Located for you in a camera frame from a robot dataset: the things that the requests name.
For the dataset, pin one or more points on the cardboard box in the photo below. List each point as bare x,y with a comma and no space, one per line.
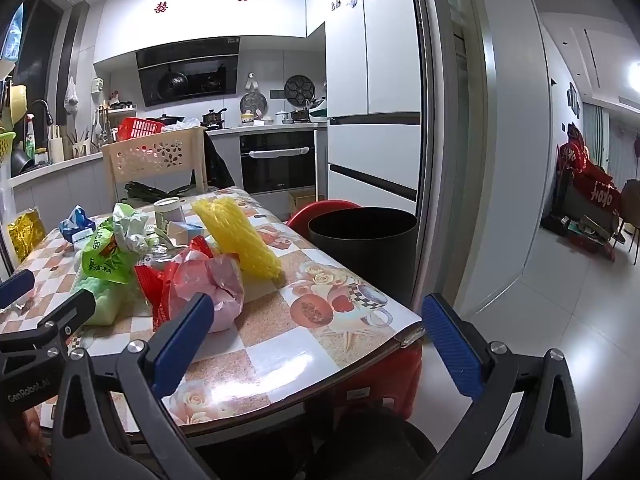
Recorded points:
300,202

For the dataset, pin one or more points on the crumpled pale plastic bag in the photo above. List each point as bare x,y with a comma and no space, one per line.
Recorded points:
130,227

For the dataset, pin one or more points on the red plastic tub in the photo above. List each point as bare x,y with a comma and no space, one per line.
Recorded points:
390,380

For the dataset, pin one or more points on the checkered floral tablecloth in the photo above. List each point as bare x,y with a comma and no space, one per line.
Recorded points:
280,340

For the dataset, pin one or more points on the black round trash bin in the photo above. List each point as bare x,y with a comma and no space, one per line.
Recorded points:
360,255

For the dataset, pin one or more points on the grey round pan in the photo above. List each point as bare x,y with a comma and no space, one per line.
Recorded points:
251,102

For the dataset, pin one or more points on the white wall cabinets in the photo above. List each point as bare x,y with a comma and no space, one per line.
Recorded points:
200,15

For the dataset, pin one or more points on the red plastic stool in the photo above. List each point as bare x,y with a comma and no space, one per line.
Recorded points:
310,212

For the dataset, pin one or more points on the brown chair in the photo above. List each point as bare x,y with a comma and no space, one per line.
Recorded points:
631,210

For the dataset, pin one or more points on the black kitchen faucet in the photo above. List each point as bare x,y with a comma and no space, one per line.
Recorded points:
42,107

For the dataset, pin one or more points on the black built-in oven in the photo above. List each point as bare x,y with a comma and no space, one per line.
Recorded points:
277,165

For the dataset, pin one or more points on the black range hood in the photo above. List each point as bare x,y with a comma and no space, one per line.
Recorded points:
187,75

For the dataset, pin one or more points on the red plastic basket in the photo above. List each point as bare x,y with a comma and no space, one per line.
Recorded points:
135,127

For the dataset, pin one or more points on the pink plastic bag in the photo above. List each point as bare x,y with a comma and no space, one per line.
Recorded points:
220,285

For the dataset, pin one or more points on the kitchen counter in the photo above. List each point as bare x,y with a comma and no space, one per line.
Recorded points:
65,180

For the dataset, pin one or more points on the gold foil bag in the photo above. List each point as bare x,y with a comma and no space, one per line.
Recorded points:
25,235

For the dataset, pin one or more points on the red banner sign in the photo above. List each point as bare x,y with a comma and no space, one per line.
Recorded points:
595,180

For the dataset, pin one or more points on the yellow colander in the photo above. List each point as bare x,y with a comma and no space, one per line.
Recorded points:
17,100

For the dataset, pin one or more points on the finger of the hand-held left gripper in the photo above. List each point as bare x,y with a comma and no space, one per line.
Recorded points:
15,287
70,310

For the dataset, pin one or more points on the white green printed packet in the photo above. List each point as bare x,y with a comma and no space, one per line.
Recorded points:
115,305

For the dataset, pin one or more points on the chopstick holder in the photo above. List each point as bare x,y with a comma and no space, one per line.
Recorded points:
81,146

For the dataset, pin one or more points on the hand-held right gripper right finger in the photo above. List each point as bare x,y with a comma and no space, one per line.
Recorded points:
452,345

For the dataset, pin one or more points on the green plastic basket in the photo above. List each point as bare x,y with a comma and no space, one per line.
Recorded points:
5,145

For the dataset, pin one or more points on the red plastic bag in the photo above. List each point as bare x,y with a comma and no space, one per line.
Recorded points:
155,285

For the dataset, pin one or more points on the yellow egg-crate foam sponge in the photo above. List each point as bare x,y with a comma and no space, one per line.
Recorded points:
240,240

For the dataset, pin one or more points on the black round mould pan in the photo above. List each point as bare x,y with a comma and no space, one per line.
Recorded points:
300,88

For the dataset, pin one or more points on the paper cup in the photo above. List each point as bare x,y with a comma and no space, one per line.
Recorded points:
167,212

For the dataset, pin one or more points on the white refrigerator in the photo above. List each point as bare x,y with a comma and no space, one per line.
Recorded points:
370,85

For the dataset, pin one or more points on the hanging white plastic bag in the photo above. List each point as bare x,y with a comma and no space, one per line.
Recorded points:
71,95

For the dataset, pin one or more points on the blue tissue packet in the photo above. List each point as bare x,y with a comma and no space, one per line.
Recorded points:
75,222

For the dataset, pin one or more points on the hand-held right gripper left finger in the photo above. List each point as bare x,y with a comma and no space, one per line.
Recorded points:
182,345

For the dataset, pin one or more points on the white spray bottle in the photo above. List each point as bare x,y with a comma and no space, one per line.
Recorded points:
30,140

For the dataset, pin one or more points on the beige plastic chair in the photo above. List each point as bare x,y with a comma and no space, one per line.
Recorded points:
150,157

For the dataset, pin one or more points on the small blue white carton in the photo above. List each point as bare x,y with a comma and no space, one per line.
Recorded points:
187,230

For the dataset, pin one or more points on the black cooking pot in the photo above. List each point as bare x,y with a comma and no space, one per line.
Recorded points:
212,117

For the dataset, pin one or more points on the green snack bag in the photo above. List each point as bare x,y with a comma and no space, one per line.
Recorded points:
102,260

